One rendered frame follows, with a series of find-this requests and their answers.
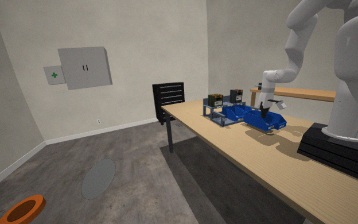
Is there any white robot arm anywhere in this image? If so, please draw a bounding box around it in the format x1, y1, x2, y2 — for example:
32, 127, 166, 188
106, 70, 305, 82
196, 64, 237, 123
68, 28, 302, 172
261, 0, 358, 142

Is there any blue bin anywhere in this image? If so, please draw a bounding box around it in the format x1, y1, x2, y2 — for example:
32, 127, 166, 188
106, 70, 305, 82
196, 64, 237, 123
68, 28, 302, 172
222, 106, 244, 121
233, 105, 252, 112
267, 111, 286, 130
243, 110, 275, 131

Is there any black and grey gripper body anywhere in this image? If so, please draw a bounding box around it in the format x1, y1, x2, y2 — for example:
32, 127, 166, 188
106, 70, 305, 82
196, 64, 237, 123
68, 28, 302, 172
258, 92, 274, 109

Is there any black tool case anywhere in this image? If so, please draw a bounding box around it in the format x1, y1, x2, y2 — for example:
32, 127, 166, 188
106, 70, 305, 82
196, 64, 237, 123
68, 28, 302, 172
229, 89, 243, 103

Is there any dark green tool case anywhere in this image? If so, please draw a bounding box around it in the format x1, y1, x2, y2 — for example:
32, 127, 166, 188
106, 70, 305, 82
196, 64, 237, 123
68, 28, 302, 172
208, 94, 223, 107

